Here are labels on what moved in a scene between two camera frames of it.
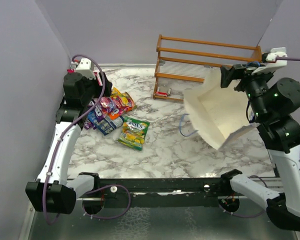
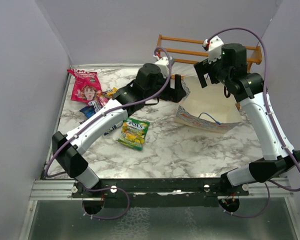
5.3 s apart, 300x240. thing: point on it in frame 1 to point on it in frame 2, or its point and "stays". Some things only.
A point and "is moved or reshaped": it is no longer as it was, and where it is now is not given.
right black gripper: (236, 71) to (204, 67)
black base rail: (161, 192) stays
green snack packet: (134, 132) stays
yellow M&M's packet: (115, 93) stays
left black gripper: (95, 82) to (174, 94)
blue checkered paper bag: (218, 113) is moved or reshaped
